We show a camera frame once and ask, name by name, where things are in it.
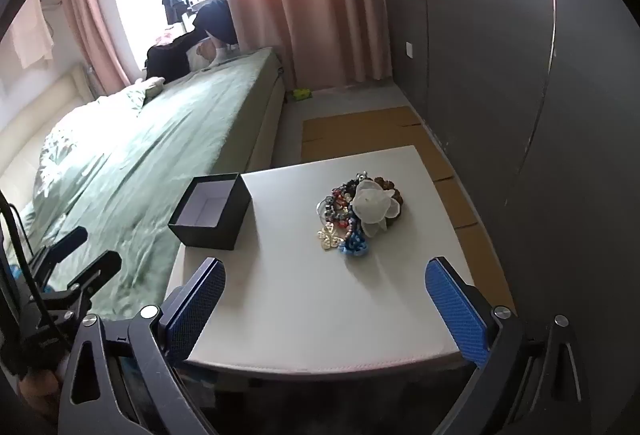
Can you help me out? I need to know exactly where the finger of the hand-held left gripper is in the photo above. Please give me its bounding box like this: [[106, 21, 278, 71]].
[[65, 251, 123, 304], [30, 226, 89, 274]]

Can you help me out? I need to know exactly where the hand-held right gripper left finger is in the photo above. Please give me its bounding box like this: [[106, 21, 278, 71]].
[[57, 257, 227, 435]]

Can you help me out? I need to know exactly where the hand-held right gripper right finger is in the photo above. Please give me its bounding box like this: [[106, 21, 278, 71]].
[[425, 256, 598, 435]]

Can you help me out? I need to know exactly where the black square gift box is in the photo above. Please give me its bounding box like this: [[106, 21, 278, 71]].
[[167, 173, 252, 251]]

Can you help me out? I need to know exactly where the pile of beaded bracelets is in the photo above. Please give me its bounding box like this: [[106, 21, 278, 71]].
[[316, 172, 405, 259]]

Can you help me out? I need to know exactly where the small white table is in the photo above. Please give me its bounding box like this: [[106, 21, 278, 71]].
[[164, 145, 482, 376]]

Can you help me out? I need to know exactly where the pale green floral duvet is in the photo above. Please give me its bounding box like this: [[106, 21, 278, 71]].
[[31, 77, 167, 221]]

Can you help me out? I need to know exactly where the cream padded headboard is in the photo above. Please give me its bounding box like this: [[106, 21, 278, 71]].
[[0, 65, 94, 188]]

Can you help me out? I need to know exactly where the white fabric flower hair accessory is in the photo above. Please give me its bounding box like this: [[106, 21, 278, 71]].
[[351, 180, 404, 238]]

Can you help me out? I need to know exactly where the bed with green sheet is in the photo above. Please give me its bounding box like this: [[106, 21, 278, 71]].
[[0, 47, 287, 322]]

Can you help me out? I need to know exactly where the pearly butterfly hair clip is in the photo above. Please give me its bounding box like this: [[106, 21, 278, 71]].
[[316, 222, 352, 252]]

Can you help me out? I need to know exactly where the flattened brown cardboard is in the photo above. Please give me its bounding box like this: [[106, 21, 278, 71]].
[[301, 106, 517, 312]]

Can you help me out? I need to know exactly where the cream hanging cloth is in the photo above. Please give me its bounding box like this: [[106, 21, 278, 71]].
[[9, 0, 55, 72]]

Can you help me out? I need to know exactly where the narrow pink curtain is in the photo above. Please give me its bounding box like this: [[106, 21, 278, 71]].
[[54, 0, 137, 92]]

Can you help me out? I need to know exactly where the pile of dark clothes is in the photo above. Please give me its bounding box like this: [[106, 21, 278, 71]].
[[144, 0, 239, 84]]

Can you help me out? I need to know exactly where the wide pink curtain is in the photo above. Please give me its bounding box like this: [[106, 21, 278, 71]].
[[221, 0, 394, 86]]

